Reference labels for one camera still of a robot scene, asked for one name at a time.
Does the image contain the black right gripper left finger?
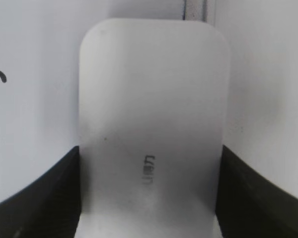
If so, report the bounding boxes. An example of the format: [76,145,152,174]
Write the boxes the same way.
[0,146,81,238]

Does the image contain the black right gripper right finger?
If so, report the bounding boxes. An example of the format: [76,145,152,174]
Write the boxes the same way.
[216,146,298,238]

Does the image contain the white whiteboard eraser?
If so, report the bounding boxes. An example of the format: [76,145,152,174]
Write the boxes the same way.
[76,18,230,238]

